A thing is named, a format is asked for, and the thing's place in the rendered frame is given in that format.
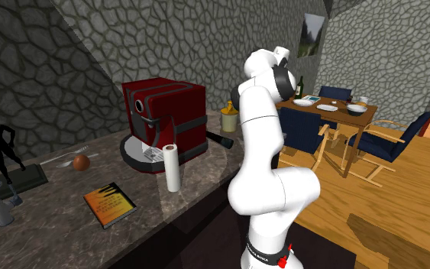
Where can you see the wooden dining table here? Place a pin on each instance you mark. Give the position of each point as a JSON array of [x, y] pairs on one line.
[[343, 115]]

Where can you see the beige jar with yellow lid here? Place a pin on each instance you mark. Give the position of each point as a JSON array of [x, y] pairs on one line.
[[229, 121]]

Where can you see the orange book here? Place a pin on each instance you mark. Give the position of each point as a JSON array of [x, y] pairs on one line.
[[110, 205]]

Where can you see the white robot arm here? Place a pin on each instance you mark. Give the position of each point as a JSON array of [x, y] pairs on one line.
[[263, 149]]

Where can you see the white paper towel roll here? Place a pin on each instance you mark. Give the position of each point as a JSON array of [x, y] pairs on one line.
[[172, 167]]

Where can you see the landscape wall picture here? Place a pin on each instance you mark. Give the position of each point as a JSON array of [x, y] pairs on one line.
[[310, 35]]

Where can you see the red coffee machine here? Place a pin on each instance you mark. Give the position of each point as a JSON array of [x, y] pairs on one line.
[[179, 108]]

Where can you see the black flashlight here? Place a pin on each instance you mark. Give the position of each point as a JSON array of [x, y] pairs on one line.
[[220, 139]]

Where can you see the dark robot stand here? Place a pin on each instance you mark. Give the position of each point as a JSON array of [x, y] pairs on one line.
[[326, 249]]

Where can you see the blue wooden armchair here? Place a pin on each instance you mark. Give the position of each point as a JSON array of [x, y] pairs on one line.
[[386, 147], [334, 92], [301, 128]]

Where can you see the silver fork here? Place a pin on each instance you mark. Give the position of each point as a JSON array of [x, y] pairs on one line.
[[60, 157]]

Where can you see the brown ball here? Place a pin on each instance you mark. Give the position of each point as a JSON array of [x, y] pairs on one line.
[[81, 163]]

